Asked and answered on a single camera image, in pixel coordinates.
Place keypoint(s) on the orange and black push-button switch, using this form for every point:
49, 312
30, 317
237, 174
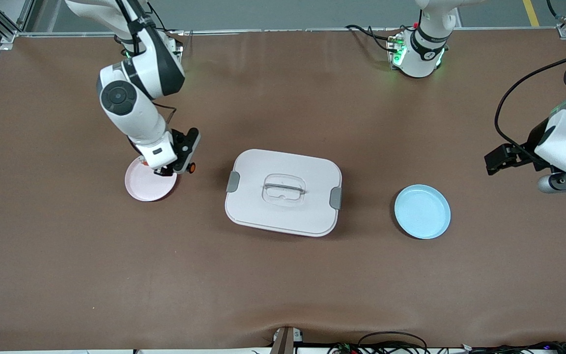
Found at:
191, 168

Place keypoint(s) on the grey box latch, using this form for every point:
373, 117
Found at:
233, 182
335, 198

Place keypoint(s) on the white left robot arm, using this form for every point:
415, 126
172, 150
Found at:
423, 56

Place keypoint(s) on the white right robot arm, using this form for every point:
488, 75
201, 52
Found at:
135, 113

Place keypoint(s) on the brown camera mount bracket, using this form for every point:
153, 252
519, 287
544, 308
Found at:
283, 341

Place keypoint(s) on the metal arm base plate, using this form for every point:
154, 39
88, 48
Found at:
391, 49

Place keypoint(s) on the pink round plate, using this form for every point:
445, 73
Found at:
140, 189

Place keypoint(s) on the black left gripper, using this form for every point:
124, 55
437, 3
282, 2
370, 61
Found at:
527, 150

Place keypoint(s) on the white lidded storage box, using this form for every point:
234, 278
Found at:
263, 216

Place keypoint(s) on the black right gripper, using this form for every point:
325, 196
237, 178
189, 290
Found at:
168, 170

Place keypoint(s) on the light blue round plate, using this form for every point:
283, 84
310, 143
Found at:
420, 211

